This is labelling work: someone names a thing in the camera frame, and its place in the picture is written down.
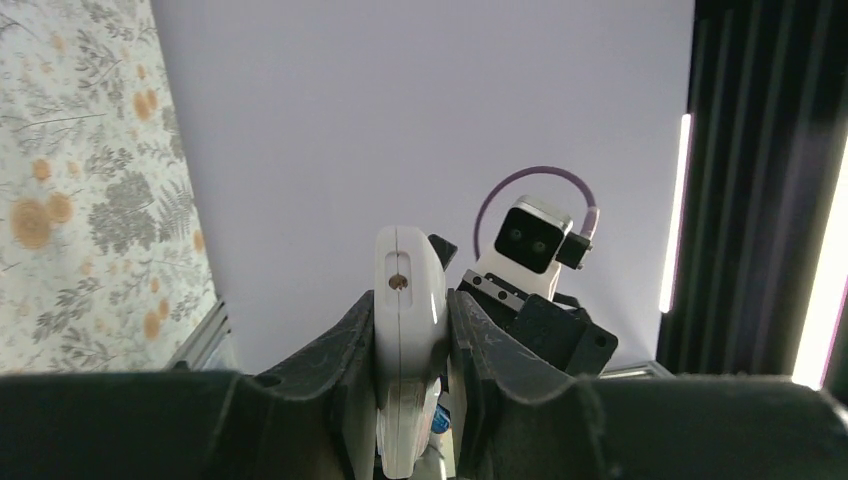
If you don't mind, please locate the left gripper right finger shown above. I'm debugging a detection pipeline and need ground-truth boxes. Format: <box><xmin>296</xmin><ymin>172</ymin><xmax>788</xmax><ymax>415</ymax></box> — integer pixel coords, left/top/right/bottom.
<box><xmin>448</xmin><ymin>292</ymin><xmax>847</xmax><ymax>479</ymax></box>

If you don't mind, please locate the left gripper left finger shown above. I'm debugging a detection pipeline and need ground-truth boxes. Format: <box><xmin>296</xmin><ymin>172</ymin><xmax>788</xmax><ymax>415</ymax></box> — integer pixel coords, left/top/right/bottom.
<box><xmin>1</xmin><ymin>292</ymin><xmax>376</xmax><ymax>479</ymax></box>

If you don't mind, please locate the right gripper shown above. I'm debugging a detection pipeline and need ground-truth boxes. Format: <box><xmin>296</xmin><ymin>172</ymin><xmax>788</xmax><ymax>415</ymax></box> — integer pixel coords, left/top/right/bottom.
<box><xmin>458</xmin><ymin>270</ymin><xmax>618</xmax><ymax>376</ymax></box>

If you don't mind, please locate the white AC remote control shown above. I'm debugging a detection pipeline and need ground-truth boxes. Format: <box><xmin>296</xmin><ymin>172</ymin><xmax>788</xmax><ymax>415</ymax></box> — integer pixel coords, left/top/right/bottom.
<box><xmin>373</xmin><ymin>226</ymin><xmax>449</xmax><ymax>479</ymax></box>

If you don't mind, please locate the floral table mat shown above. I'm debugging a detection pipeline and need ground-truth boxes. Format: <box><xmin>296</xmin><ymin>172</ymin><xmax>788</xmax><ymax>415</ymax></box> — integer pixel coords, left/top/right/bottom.
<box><xmin>1</xmin><ymin>1</ymin><xmax>216</xmax><ymax>374</ymax></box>

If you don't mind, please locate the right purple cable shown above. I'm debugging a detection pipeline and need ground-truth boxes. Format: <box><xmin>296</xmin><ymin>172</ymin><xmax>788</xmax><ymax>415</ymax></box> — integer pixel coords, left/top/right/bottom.
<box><xmin>472</xmin><ymin>165</ymin><xmax>602</xmax><ymax>260</ymax></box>

